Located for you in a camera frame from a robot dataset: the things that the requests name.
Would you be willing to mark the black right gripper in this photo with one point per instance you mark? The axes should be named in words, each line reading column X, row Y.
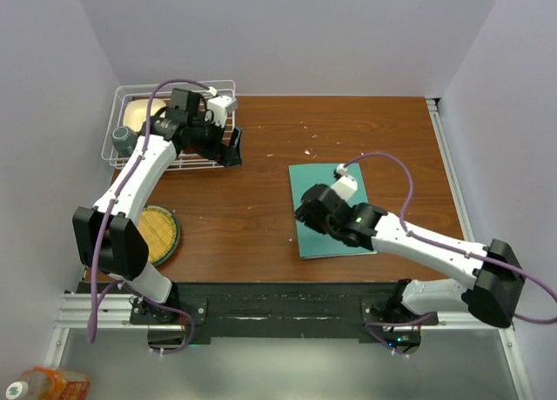
column 303, row 214

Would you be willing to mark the teal paper folder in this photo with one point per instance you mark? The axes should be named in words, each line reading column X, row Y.
column 311, row 244

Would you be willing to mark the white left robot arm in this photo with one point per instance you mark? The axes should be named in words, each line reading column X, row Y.
column 107, row 234

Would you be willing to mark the grey cup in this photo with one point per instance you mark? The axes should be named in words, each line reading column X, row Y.
column 124, row 140

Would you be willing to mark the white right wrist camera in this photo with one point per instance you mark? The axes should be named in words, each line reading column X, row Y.
column 345, row 187

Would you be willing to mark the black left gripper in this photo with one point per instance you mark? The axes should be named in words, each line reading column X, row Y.
column 213, row 153

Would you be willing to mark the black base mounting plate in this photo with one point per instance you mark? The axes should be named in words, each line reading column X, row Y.
column 362, row 311

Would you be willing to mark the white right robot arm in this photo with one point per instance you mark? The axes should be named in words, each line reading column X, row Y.
column 481, row 279

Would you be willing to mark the round green yellow plate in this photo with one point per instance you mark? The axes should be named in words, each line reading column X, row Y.
column 161, row 231

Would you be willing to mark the cream square dish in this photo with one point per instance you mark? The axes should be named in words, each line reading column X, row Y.
column 136, row 111

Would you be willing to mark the orange drink bottle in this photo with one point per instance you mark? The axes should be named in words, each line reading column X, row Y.
column 45, row 383

